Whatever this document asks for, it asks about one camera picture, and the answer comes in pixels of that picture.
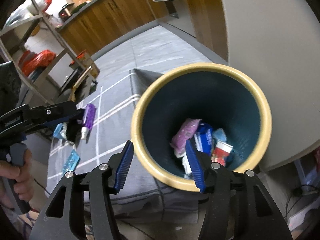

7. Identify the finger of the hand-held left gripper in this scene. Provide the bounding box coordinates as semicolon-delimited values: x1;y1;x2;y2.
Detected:
25;101;85;133

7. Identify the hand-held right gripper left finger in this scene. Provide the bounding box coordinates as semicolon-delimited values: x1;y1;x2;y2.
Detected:
29;140;135;240

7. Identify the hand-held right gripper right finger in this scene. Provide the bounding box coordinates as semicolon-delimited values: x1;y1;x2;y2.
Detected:
185;139;293;240

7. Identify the red white wrapper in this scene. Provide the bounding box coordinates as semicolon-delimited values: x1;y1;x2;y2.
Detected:
211;141;233;167

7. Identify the black plastic bag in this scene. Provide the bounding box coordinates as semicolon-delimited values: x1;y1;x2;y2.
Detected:
64;109;84;144

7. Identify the blue white snack wrapper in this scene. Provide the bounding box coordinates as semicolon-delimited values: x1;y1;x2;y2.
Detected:
194;122;215;154

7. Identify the pink speckled packet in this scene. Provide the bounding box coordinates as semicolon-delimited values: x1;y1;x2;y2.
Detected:
170;117;202;153

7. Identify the dark bin with cream rim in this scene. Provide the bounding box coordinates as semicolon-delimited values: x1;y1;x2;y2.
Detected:
130;63;272;193

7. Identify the person's left hand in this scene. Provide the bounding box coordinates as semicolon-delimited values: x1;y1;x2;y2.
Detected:
0;150;35;203

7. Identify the metal storage rack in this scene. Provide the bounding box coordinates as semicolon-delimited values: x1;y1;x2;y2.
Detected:
0;0;88;105

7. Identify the light blue wrapper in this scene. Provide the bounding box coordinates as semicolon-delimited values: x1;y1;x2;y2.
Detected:
212;128;227;143

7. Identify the black pan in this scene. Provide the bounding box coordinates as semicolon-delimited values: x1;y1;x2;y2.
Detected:
60;69;84;92

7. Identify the purple spray bottle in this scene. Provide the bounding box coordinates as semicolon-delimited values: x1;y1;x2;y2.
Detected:
80;103;97;140

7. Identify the grey checked mat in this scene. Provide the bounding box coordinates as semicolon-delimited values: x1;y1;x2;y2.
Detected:
44;69;213;224

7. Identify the blue blister pack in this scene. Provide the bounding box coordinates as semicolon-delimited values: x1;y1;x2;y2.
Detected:
62;149;81;173

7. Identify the cardboard box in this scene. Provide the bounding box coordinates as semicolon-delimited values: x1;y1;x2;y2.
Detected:
75;51;100;78

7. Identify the yellow bowl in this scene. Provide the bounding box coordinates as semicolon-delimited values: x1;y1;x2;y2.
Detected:
30;21;42;36

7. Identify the black electric cooker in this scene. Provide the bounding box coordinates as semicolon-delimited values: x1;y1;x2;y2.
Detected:
59;3;75;22

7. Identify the red white plastic bag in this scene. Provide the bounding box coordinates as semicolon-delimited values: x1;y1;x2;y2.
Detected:
30;0;55;13

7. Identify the wooden kitchen cabinet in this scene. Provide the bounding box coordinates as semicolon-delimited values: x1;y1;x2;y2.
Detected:
60;0;175;55
180;0;228;62

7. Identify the white power strip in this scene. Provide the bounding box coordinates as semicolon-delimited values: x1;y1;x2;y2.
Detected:
287;202;319;232

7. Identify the stainless built-in oven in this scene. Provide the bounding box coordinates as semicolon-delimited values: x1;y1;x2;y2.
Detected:
144;0;198;38

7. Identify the pan with wooden handle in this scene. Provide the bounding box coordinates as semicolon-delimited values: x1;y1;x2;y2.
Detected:
71;66;92;100

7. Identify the black cable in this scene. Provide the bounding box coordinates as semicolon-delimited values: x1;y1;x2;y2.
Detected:
285;184;317;220

